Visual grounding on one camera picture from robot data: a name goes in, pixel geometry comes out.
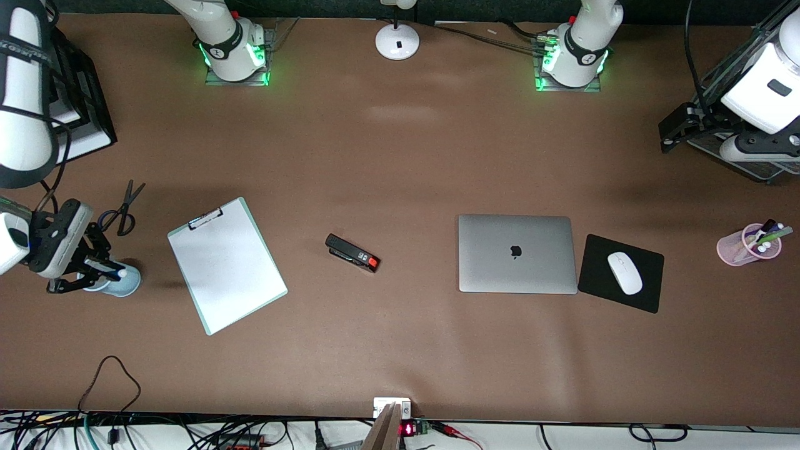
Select silver laptop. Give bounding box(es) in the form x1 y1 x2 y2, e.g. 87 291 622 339
458 214 579 294

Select green marker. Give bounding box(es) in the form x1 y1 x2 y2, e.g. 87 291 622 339
753 226 794 246

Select grey metal mesh tray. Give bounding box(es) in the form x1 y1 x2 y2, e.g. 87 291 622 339
687 12 800 183

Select light blue mesh pen cup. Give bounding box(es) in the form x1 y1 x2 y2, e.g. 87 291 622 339
81 262 142 298

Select pink translucent pen cup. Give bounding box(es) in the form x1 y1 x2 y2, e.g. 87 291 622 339
717 223 782 268

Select teal clipboard with metal clip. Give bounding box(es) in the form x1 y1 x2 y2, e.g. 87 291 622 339
167 197 288 336

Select white paper sheet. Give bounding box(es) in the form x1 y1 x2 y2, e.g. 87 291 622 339
170 203 283 332

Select black stacked paper tray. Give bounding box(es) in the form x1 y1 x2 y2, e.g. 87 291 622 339
47 28 118 164

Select white computer mouse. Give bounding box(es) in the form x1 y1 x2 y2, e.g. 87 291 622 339
607 252 643 296

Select black mouse pad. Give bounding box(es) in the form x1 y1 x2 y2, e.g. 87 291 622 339
578 234 665 314

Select black stapler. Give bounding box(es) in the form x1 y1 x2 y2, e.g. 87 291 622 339
325 234 381 274

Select white round lamp base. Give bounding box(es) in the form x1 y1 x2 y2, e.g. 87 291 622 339
375 0 421 61

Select white outlet box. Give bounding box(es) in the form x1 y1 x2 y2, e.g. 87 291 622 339
373 397 412 419

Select wooden board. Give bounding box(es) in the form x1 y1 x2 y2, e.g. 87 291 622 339
361 403 402 450

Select red clip lead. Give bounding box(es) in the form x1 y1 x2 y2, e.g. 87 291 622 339
431 422 483 449

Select black blue handled scissors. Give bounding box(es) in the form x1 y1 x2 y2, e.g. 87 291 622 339
97 180 146 237

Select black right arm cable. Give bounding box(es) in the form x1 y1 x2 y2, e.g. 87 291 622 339
0 105 71 213

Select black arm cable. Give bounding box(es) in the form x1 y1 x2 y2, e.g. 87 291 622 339
0 105 71 213
683 0 707 104

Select dark looped cable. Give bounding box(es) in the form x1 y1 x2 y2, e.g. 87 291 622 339
77 355 142 414

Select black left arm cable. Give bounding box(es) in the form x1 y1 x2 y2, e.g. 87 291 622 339
683 0 707 104

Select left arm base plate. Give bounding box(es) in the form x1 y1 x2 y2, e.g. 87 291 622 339
534 28 604 93

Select black table cable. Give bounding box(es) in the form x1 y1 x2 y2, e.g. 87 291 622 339
416 19 551 54

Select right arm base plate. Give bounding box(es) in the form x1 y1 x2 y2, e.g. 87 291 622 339
205 19 299 86

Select black floor cable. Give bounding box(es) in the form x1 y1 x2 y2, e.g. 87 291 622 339
628 423 689 442

